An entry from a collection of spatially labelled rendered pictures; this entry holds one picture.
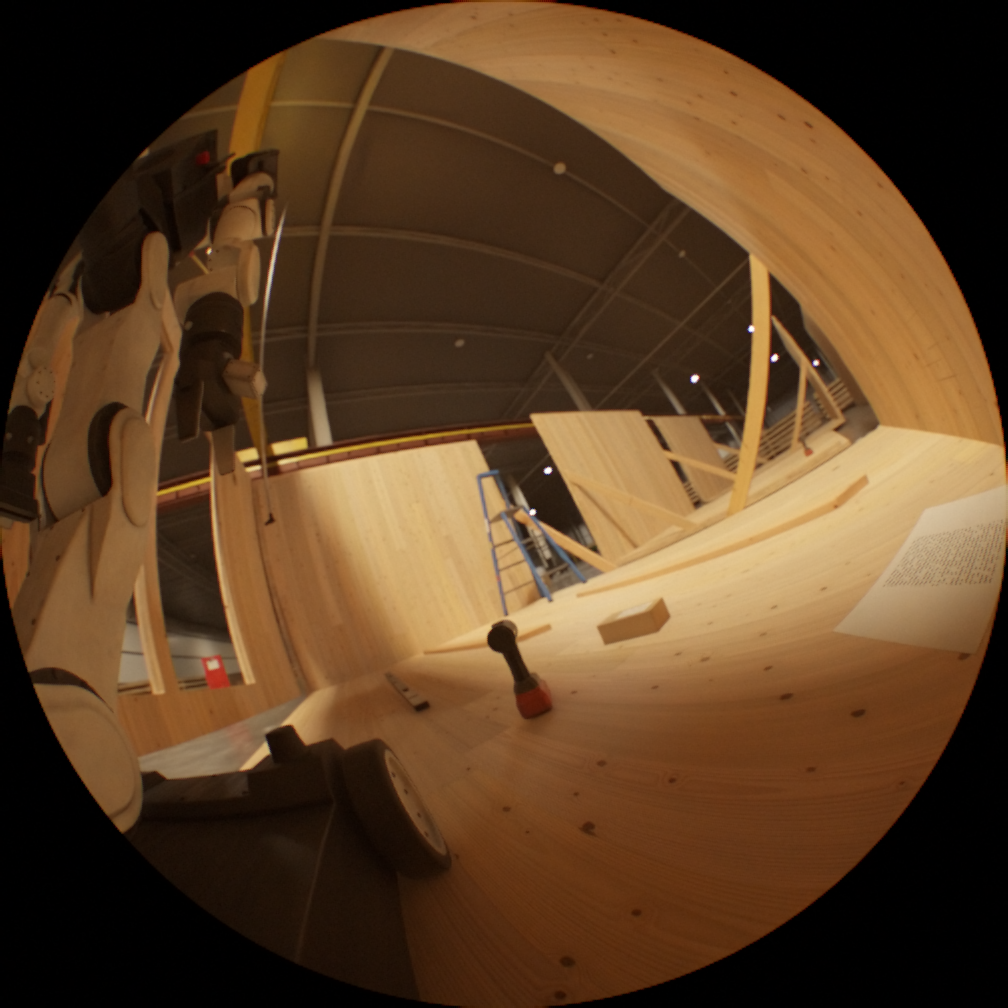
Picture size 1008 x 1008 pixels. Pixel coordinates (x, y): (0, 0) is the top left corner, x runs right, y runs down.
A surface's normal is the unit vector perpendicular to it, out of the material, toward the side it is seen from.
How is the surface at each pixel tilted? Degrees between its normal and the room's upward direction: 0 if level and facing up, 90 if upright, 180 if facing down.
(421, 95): 180
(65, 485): 132
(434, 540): 90
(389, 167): 180
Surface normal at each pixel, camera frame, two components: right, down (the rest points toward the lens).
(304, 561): 0.44, -0.42
